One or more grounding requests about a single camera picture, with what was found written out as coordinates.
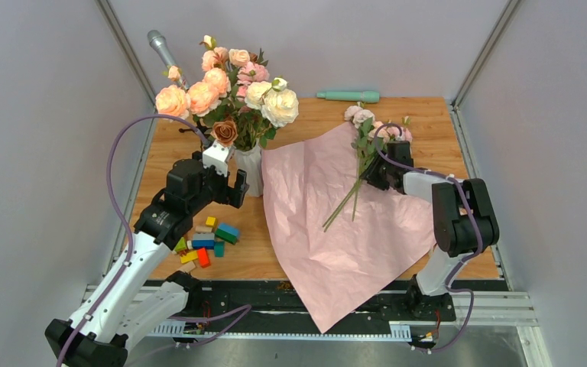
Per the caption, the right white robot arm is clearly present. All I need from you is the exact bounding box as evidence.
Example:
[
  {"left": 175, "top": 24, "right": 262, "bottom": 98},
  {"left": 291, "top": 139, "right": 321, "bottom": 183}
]
[{"left": 360, "top": 141, "right": 500, "bottom": 320}]

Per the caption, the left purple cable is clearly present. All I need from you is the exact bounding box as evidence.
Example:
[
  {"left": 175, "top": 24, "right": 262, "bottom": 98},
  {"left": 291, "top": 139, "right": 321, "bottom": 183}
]
[{"left": 55, "top": 114, "right": 209, "bottom": 367}]

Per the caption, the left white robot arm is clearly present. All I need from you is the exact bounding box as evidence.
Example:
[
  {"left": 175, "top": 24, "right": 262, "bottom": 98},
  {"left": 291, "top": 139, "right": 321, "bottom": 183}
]
[{"left": 44, "top": 159, "right": 249, "bottom": 366}]

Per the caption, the mint green microphone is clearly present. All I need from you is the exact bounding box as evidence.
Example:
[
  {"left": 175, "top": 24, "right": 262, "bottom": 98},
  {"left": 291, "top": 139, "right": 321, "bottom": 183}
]
[{"left": 316, "top": 90, "right": 380, "bottom": 103}]

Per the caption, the green toy brick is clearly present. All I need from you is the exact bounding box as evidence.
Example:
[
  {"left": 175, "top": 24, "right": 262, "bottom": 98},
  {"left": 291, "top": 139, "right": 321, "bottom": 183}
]
[{"left": 174, "top": 238, "right": 188, "bottom": 255}]

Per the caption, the red orange wooden block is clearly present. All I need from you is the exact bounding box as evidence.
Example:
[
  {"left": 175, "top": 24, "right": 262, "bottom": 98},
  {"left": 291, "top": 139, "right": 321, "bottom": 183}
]
[{"left": 196, "top": 248, "right": 211, "bottom": 268}]

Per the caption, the white slotted cable duct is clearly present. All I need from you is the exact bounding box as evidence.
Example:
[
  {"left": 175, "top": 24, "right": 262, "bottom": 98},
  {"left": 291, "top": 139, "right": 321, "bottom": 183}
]
[{"left": 148, "top": 320, "right": 413, "bottom": 343}]

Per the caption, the green blue wooden block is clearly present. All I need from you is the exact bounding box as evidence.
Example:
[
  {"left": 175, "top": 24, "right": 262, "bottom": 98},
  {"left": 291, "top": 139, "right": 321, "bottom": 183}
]
[{"left": 215, "top": 223, "right": 240, "bottom": 245}]

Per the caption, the pink wrapping paper sheet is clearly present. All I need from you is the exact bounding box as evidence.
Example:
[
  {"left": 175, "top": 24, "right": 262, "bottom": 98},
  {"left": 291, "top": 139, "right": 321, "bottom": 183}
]
[{"left": 261, "top": 123, "right": 435, "bottom": 333}]

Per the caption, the white ribbed vase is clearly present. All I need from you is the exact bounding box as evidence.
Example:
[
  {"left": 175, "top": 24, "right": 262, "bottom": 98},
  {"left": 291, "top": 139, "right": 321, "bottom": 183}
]
[{"left": 235, "top": 145, "right": 264, "bottom": 197}]

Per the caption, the beige wooden block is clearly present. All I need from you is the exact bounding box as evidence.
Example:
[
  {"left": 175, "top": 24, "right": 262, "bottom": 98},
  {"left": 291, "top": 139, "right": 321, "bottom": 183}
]
[{"left": 177, "top": 261, "right": 196, "bottom": 274}]

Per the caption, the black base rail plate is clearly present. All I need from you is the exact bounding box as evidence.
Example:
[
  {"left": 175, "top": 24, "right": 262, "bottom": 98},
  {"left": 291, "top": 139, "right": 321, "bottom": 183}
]
[{"left": 136, "top": 275, "right": 510, "bottom": 338}]

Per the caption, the peach pink rose bunch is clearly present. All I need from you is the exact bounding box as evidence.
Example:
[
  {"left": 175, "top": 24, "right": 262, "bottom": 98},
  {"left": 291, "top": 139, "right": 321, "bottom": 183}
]
[{"left": 154, "top": 35, "right": 271, "bottom": 151}]

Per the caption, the white rose flower stem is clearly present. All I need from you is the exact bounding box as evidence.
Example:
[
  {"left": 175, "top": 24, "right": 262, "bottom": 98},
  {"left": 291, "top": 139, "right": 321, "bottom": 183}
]
[{"left": 245, "top": 77, "right": 299, "bottom": 148}]

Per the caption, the silver microphone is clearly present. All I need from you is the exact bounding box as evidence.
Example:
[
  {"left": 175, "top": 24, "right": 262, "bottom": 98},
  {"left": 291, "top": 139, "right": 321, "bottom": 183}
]
[{"left": 147, "top": 30, "right": 178, "bottom": 68}]

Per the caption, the purple flower bouquet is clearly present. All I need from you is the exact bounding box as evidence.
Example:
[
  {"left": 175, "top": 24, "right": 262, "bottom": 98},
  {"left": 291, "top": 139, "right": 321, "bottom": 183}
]
[{"left": 323, "top": 102, "right": 413, "bottom": 232}]

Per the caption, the yellow wooden block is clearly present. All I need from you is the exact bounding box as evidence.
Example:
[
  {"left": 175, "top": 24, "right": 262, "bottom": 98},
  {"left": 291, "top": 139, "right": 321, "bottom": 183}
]
[{"left": 178, "top": 250, "right": 199, "bottom": 265}]

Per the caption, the brown rose flower stem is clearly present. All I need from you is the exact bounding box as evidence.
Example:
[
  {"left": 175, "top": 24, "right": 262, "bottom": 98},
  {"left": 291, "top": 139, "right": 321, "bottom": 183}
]
[{"left": 211, "top": 119, "right": 238, "bottom": 147}]

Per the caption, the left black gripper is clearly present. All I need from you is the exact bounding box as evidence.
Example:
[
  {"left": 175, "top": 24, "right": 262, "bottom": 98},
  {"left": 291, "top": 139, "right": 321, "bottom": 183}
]
[{"left": 188, "top": 151, "right": 249, "bottom": 215}]

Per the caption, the small yellow cube block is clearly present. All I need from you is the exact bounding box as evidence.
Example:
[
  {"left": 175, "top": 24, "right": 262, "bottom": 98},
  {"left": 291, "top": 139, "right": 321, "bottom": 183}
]
[{"left": 205, "top": 216, "right": 218, "bottom": 228}]

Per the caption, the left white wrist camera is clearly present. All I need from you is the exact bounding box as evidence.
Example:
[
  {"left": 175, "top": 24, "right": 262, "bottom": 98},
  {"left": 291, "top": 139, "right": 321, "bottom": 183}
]
[{"left": 202, "top": 140, "right": 235, "bottom": 177}]

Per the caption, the teal wooden block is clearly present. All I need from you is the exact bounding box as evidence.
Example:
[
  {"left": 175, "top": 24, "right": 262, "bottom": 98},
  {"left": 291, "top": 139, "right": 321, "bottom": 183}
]
[{"left": 213, "top": 242, "right": 225, "bottom": 258}]

